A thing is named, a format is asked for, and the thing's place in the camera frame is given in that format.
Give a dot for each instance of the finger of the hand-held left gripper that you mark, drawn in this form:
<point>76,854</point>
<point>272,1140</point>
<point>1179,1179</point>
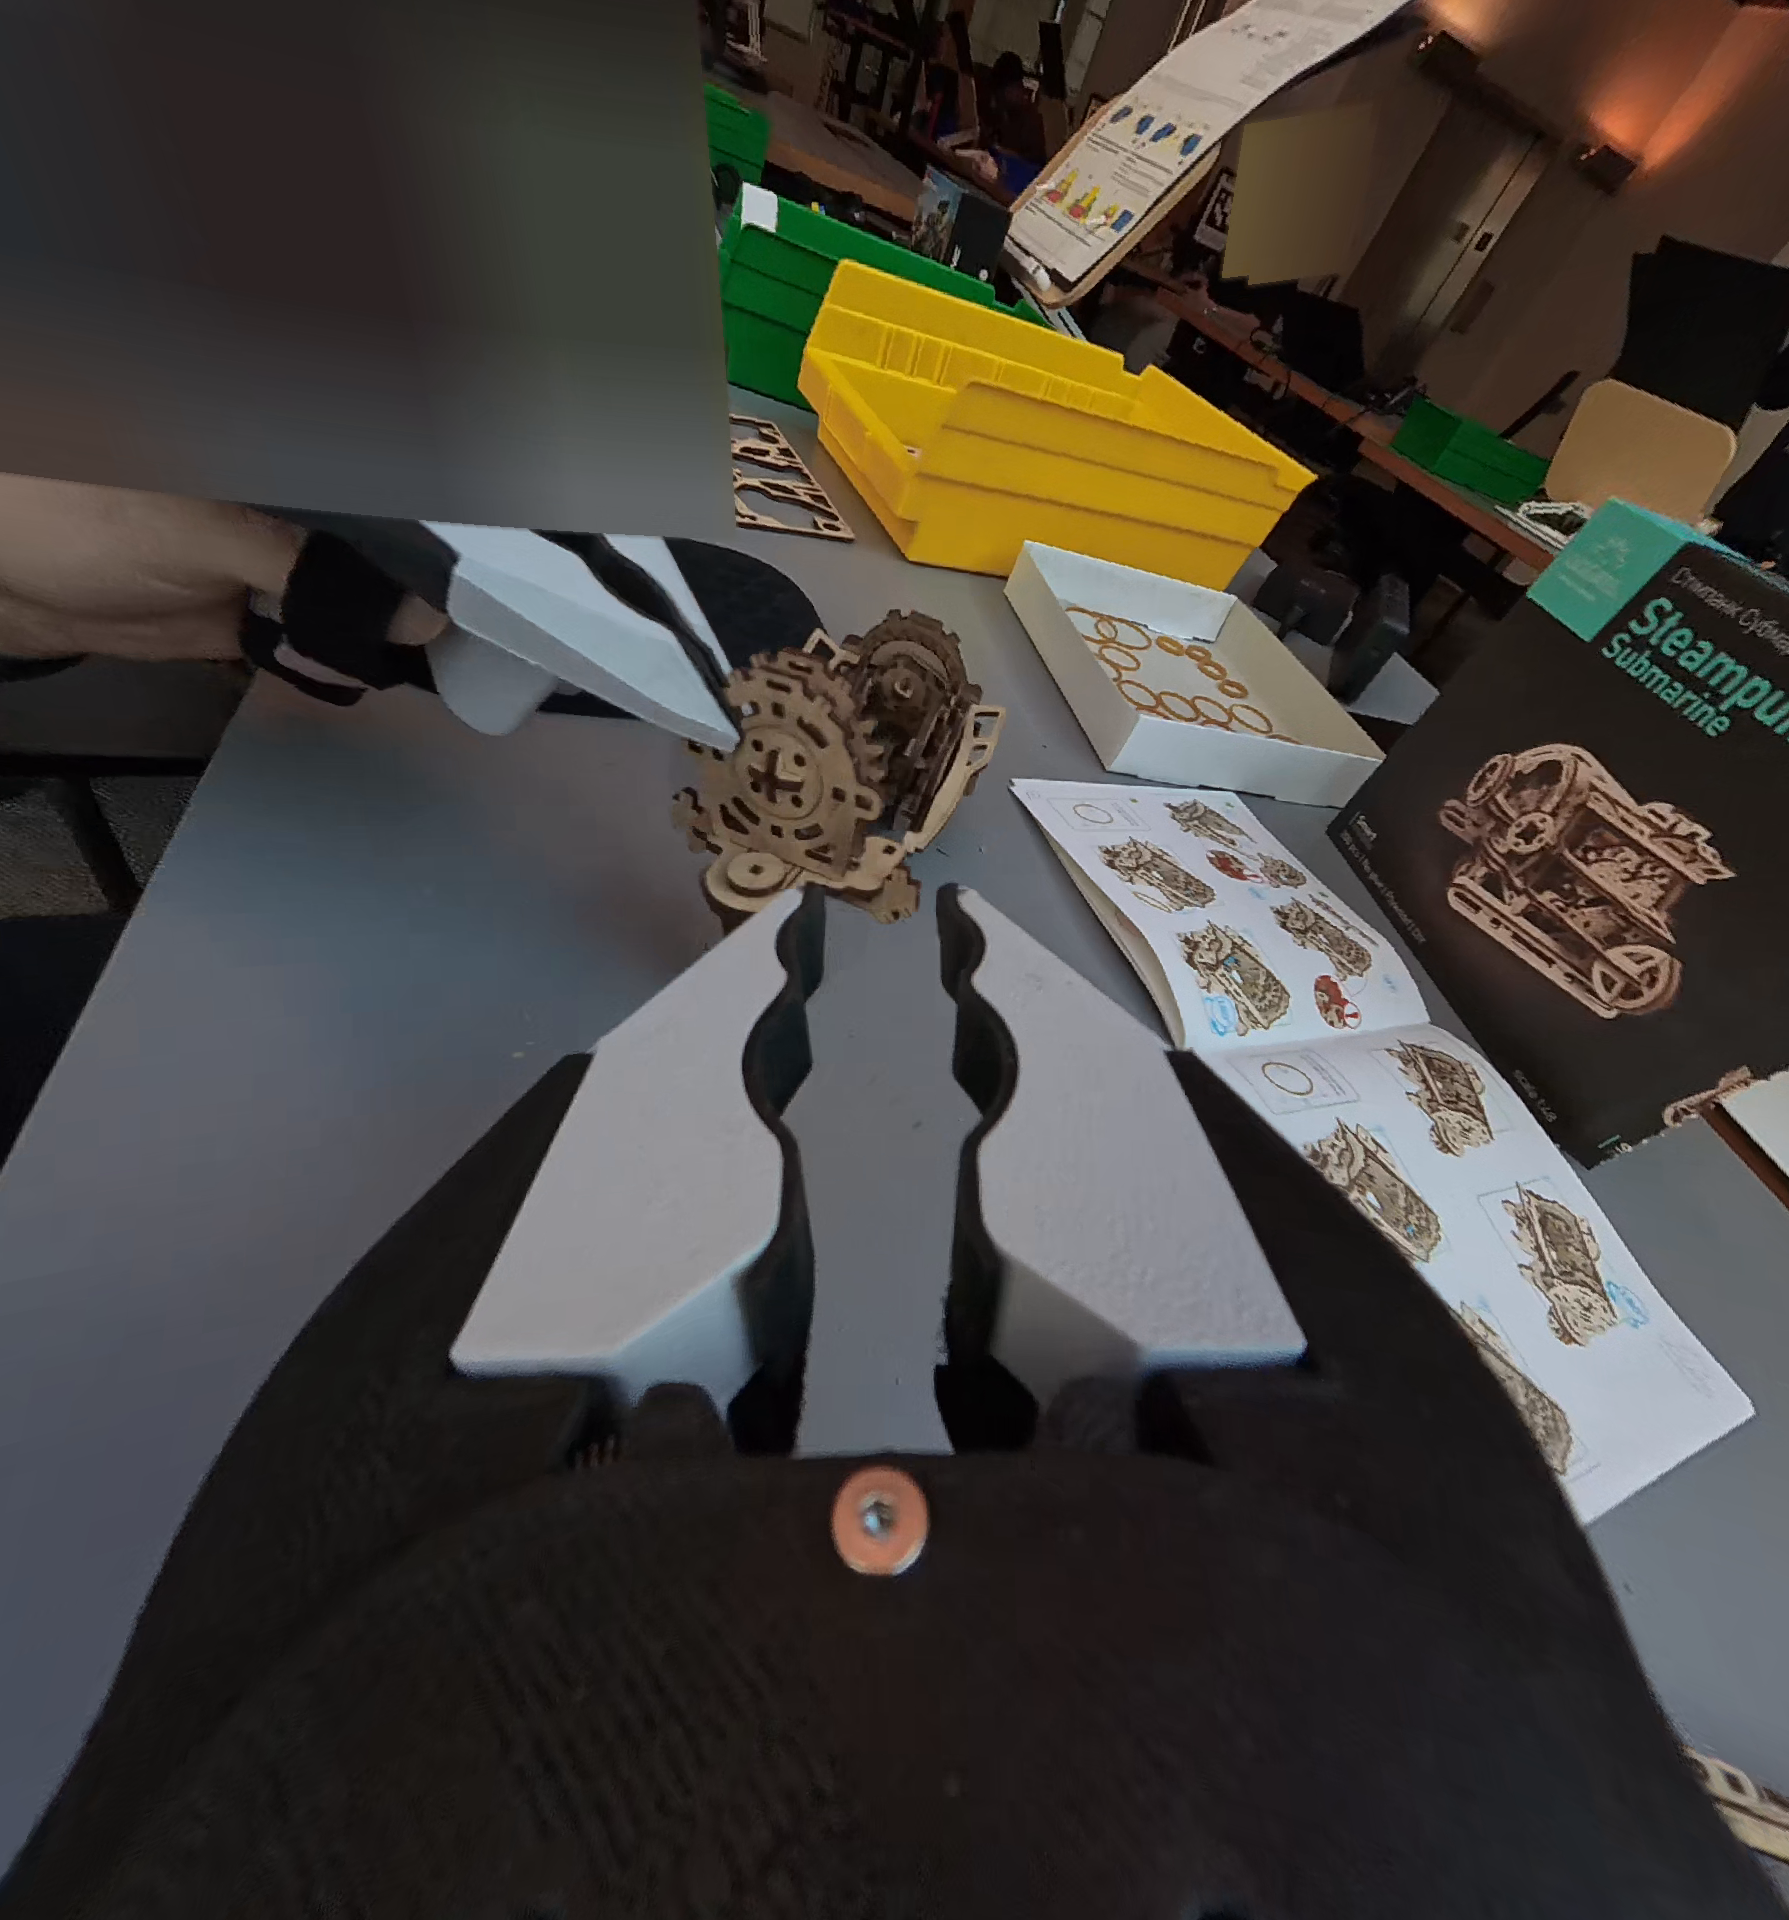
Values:
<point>676,577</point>
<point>550,631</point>

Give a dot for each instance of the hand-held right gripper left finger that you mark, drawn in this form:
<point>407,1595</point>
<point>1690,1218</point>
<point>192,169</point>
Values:
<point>640,1199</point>

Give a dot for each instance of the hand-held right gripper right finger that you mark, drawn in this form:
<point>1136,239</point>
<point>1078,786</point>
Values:
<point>1120,1199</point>

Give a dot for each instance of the wooden gear part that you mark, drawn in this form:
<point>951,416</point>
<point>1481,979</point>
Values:
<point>773,779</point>

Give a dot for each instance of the wooden model assembly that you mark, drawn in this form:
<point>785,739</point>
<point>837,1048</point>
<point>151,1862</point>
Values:
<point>909,674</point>

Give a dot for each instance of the grey desk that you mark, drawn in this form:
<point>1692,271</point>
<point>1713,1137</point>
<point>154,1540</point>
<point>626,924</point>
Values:
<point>384,976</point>

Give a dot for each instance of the background wooden desk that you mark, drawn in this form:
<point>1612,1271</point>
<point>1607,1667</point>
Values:
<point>1294,378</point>

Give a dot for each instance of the person's left hand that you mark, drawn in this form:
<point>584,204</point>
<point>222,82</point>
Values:
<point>160,577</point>

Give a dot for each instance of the black round mat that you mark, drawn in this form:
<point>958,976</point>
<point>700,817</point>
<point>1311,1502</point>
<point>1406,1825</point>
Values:
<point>758,600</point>

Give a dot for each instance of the wooden part sheet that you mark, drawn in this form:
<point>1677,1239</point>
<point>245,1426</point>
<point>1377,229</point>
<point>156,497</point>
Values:
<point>773,504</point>

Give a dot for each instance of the instruction booklet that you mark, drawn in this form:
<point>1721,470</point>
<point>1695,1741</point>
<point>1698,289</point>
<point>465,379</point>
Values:
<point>1330,1036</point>

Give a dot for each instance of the green plastic bin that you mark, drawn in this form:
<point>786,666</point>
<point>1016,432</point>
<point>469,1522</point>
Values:
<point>1465,451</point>
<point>735,134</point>
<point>790,285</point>

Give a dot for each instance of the yellow plastic bin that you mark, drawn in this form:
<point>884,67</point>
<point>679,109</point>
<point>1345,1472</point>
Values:
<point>1075,404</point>
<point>1015,527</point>

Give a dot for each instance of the white cardboard box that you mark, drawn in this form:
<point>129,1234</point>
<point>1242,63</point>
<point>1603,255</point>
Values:
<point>1285,765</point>

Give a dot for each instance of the pile of tan rubber bands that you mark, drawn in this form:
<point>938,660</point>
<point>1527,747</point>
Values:
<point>1179,669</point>

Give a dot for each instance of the black model kit box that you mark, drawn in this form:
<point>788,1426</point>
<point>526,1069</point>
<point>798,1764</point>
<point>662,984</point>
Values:
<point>1584,841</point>

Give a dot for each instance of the black power adapter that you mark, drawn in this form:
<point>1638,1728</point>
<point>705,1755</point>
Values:
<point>1308,600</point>

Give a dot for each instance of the wooden strip part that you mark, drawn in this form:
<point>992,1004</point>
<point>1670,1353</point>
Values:
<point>1787,1825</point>

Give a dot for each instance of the beige board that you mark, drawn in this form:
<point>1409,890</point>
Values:
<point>1643,451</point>

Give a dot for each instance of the black panel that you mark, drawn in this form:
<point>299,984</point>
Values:
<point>1719,331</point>

